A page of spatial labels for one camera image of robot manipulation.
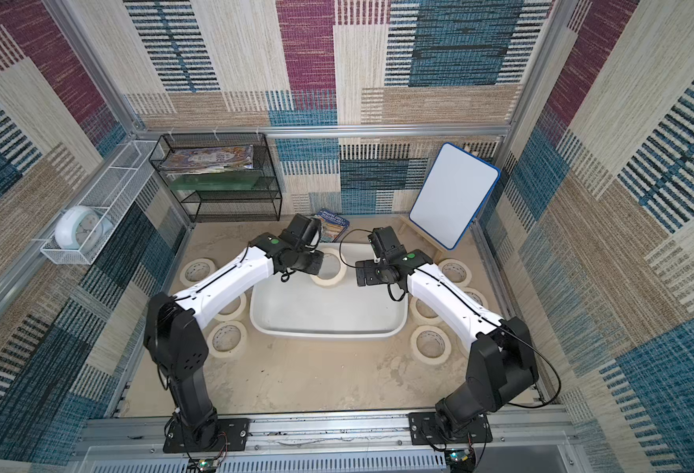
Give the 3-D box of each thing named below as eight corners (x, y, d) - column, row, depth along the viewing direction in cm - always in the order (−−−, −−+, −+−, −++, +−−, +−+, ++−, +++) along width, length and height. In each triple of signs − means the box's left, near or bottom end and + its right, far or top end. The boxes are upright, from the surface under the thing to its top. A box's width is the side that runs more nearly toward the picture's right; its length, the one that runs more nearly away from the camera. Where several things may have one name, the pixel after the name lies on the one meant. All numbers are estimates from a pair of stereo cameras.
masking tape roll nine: (412, 365, 86) (414, 361, 83) (408, 330, 93) (409, 325, 90) (452, 365, 86) (455, 360, 83) (444, 330, 93) (447, 325, 90)
